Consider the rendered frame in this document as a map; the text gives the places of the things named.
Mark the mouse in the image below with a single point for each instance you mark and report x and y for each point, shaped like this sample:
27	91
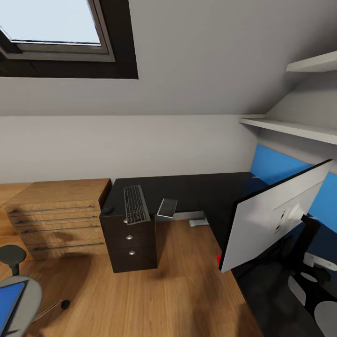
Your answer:
108	209

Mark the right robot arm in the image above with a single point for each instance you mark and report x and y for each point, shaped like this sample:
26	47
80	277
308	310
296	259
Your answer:
314	298

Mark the swivel chair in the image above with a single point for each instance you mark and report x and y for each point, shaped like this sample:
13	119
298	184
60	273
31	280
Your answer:
31	297

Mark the notebook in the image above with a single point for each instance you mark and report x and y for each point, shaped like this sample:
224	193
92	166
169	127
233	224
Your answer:
167	208

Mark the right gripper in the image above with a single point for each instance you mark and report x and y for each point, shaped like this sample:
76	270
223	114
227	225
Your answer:
294	264

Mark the folder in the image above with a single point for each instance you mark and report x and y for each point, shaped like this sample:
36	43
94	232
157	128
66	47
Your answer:
8	299

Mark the keyboard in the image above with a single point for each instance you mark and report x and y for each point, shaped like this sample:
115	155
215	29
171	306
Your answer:
135	205

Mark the monitor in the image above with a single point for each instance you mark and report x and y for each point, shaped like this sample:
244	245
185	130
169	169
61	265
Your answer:
260	219

